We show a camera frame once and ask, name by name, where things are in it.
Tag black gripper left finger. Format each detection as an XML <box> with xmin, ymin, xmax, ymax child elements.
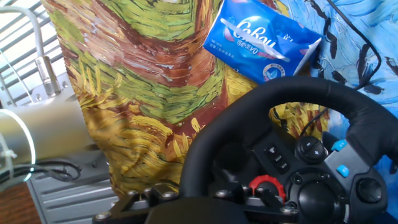
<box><xmin>92</xmin><ymin>183</ymin><xmax>180</xmax><ymax>224</ymax></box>

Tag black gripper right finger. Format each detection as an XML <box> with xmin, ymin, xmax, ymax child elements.
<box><xmin>213</xmin><ymin>181</ymin><xmax>300</xmax><ymax>224</ymax></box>

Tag black steering wheel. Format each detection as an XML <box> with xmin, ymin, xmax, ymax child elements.
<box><xmin>178</xmin><ymin>76</ymin><xmax>398</xmax><ymax>224</ymax></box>

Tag painted blue yellow cloth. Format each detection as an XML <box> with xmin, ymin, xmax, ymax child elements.
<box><xmin>40</xmin><ymin>0</ymin><xmax>398</xmax><ymax>200</ymax></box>

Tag blue tissue pack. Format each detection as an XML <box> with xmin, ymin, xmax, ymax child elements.
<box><xmin>202</xmin><ymin>0</ymin><xmax>323</xmax><ymax>85</ymax></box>

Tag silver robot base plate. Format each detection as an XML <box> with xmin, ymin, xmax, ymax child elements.
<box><xmin>27</xmin><ymin>86</ymin><xmax>111</xmax><ymax>190</ymax></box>

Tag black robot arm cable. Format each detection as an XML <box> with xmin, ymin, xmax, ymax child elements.
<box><xmin>0</xmin><ymin>159</ymin><xmax>82</xmax><ymax>184</ymax></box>

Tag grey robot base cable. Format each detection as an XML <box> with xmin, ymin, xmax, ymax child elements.
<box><xmin>0</xmin><ymin>5</ymin><xmax>62</xmax><ymax>97</ymax></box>

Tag thin black wheel cable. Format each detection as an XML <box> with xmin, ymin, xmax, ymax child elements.
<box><xmin>300</xmin><ymin>0</ymin><xmax>383</xmax><ymax>138</ymax></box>

